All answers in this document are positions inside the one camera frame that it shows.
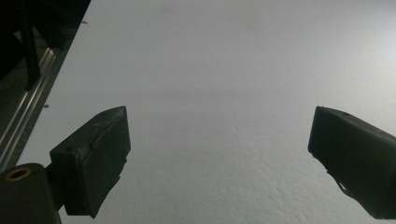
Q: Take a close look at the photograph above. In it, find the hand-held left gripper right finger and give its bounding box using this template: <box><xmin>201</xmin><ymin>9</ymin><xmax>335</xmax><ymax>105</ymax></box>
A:
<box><xmin>307</xmin><ymin>105</ymin><xmax>396</xmax><ymax>220</ymax></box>

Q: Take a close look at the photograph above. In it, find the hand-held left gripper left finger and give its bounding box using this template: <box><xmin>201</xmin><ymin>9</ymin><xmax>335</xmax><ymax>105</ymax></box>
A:
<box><xmin>49</xmin><ymin>105</ymin><xmax>132</xmax><ymax>219</ymax></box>

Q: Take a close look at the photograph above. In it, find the dark metal stand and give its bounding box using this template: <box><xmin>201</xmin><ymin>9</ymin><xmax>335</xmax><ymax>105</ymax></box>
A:
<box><xmin>19</xmin><ymin>0</ymin><xmax>41</xmax><ymax>91</ymax></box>

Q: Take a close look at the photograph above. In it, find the aluminium frame rail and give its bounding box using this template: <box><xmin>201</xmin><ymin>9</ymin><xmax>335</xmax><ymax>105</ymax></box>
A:
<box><xmin>0</xmin><ymin>46</ymin><xmax>60</xmax><ymax>173</ymax></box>

